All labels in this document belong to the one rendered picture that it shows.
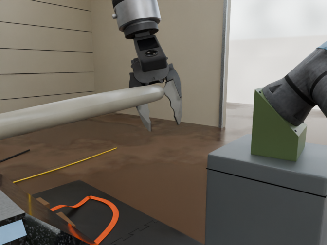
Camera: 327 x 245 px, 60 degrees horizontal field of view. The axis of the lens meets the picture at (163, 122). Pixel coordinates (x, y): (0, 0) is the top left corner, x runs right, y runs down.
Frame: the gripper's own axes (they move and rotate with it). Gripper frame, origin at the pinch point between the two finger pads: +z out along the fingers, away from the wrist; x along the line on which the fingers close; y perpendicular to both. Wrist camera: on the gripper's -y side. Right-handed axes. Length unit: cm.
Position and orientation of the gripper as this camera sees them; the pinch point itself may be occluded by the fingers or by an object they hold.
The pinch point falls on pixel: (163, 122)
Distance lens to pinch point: 58.4
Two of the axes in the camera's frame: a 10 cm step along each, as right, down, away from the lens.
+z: 2.3, 9.7, 0.9
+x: -9.7, 2.3, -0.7
